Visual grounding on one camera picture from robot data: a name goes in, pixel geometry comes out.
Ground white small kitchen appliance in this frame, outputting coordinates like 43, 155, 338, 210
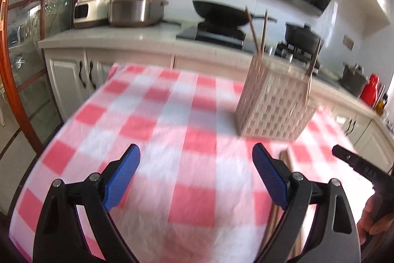
73, 0, 110, 29

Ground person's right hand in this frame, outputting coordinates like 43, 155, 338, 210
356, 193, 394, 246

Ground oil bottle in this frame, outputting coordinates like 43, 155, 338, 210
374, 93, 388, 116

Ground white perforated utensil basket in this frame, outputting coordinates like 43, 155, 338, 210
235, 53, 319, 141

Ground red white checkered tablecloth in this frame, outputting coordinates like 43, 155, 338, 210
9, 62, 370, 263

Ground red thermos jug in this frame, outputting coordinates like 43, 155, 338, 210
360, 74, 379, 107

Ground steel vacuum flask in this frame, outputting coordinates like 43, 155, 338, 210
377, 83, 385, 102

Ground dark grey stock pot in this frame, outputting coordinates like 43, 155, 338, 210
339, 63, 369, 97

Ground white lower cabinets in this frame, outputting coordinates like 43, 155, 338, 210
43, 48, 393, 170

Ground black lidded casserole pot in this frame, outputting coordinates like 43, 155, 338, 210
284, 22, 325, 54

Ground black glass gas stove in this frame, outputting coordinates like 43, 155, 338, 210
176, 24, 340, 88

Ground black wok pan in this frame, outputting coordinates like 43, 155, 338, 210
192, 0, 278, 27

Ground red wooden glass door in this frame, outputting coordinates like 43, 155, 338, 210
1, 0, 77, 154

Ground wall power outlet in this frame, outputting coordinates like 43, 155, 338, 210
343, 35, 355, 51

